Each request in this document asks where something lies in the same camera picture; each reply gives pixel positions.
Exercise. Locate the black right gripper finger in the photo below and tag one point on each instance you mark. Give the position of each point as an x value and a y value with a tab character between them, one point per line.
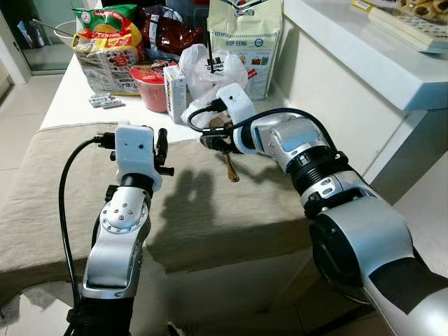
208	142

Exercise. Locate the golden metal spoon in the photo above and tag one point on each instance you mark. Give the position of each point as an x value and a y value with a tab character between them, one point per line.
232	169

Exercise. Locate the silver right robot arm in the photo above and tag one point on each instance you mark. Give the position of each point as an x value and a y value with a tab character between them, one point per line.
357	238

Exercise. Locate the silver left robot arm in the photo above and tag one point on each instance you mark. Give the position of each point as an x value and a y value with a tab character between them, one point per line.
115	245

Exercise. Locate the small white carton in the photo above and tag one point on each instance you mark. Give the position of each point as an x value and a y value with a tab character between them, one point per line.
175	94

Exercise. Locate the red plastic bowl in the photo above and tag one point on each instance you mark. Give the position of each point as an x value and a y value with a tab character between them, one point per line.
150	91

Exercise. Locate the white plastic bag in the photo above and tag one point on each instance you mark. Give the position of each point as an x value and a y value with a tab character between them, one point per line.
199	77

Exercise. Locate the small white packet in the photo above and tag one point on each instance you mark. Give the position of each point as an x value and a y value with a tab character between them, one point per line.
113	104
100	97

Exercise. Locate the beige woven cloth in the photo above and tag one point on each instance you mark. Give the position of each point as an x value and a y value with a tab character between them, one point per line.
210	210

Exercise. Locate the black drinking straw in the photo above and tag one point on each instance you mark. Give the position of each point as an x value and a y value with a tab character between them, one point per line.
210	54

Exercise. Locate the white cracker bag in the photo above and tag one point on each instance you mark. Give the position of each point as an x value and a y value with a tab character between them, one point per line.
245	42

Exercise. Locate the dark red snack bag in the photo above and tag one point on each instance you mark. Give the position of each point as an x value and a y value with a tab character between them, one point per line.
168	35

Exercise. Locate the green yellow snack bag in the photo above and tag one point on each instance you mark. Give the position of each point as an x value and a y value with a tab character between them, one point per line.
105	35

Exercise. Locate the clear glass bowl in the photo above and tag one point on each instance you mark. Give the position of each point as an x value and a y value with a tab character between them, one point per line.
64	33

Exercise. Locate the white keypad device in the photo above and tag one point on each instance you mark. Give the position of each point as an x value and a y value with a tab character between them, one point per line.
409	29

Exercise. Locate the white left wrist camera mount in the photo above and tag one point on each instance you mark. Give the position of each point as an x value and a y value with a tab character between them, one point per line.
134	150

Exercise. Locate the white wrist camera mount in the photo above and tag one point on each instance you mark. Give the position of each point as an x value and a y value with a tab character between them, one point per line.
134	150
234	101

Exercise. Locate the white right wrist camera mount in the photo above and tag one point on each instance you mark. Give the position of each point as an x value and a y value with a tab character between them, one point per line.
234	101

